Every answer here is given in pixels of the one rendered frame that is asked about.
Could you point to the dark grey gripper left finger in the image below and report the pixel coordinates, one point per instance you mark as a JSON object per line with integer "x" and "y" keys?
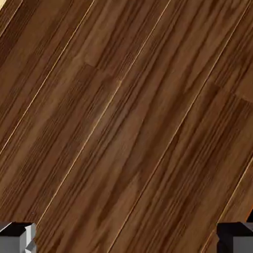
{"x": 13, "y": 240}

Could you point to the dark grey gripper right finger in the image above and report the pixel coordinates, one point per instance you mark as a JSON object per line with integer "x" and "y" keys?
{"x": 237, "y": 240}

